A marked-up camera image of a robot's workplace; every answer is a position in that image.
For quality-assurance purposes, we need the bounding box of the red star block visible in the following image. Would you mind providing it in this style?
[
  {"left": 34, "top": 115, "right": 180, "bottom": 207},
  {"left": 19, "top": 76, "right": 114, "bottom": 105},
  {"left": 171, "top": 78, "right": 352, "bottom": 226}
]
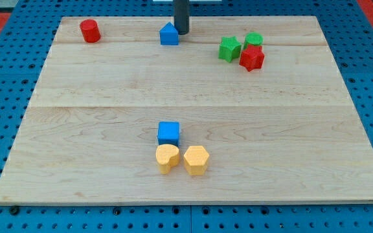
[{"left": 239, "top": 45, "right": 265, "bottom": 72}]

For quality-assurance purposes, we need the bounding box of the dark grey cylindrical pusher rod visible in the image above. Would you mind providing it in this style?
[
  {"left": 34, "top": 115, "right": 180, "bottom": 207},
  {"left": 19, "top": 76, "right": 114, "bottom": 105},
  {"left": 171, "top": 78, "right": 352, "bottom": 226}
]
[{"left": 173, "top": 0, "right": 190, "bottom": 35}]

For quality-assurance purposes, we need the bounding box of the yellow heart block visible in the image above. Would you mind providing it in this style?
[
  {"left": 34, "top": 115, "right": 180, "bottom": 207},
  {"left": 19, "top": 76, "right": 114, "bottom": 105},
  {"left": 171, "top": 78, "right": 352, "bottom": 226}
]
[{"left": 155, "top": 144, "right": 180, "bottom": 174}]

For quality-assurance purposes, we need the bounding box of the green cylinder block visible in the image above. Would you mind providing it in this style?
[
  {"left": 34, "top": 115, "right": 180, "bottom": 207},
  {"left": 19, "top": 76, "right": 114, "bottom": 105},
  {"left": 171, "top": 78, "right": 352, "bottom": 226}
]
[{"left": 243, "top": 32, "right": 264, "bottom": 49}]

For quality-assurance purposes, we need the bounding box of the light wooden board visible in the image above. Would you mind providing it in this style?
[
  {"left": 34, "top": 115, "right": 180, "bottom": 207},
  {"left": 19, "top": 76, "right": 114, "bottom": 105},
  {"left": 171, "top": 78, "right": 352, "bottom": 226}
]
[{"left": 0, "top": 16, "right": 373, "bottom": 206}]

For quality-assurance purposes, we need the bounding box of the yellow hexagon block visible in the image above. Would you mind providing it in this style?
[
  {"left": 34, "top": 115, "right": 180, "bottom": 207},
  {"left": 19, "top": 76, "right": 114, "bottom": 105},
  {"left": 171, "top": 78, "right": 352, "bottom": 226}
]
[{"left": 183, "top": 146, "right": 210, "bottom": 176}]

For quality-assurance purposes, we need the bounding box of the green star block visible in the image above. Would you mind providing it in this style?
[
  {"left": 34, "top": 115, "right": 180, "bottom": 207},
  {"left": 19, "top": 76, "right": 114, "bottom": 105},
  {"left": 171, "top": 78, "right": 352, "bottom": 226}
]
[{"left": 218, "top": 36, "right": 242, "bottom": 63}]

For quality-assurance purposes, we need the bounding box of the red cylinder block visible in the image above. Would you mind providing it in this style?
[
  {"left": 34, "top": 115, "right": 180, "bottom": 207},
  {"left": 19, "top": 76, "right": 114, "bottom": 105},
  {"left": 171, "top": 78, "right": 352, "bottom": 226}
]
[{"left": 80, "top": 19, "right": 101, "bottom": 43}]

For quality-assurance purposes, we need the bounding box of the blue cube block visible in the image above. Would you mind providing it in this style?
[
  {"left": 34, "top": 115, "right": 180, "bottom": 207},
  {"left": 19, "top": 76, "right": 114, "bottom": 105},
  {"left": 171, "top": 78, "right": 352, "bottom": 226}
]
[{"left": 157, "top": 122, "right": 180, "bottom": 146}]

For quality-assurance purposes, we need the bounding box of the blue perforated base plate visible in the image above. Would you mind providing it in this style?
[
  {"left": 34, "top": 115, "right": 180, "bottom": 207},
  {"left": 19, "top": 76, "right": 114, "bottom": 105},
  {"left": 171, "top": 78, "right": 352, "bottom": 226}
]
[{"left": 0, "top": 0, "right": 373, "bottom": 232}]

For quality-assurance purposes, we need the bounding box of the blue triangular prism block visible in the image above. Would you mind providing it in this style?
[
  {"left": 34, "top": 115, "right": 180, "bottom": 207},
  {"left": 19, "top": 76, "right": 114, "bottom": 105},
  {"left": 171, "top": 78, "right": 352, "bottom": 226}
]
[{"left": 159, "top": 22, "right": 179, "bottom": 45}]

